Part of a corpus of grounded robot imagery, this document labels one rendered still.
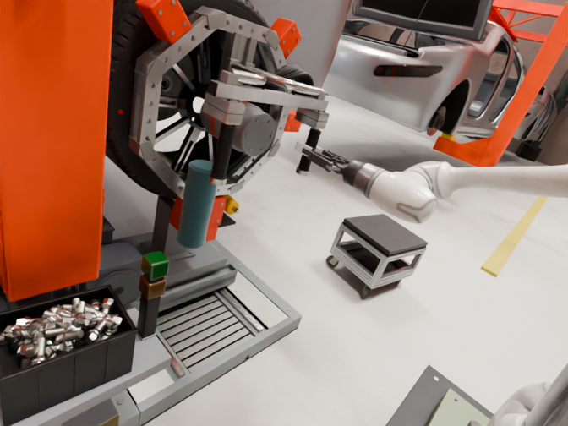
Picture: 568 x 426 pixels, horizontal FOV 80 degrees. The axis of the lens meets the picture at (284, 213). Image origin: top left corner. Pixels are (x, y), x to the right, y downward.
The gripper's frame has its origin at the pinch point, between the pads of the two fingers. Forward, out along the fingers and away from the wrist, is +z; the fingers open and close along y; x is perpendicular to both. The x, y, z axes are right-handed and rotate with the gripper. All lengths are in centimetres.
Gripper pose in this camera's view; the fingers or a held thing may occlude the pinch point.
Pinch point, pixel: (308, 149)
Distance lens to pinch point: 108.7
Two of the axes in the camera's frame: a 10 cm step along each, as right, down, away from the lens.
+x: 2.7, -8.7, -4.2
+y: 6.6, -1.5, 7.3
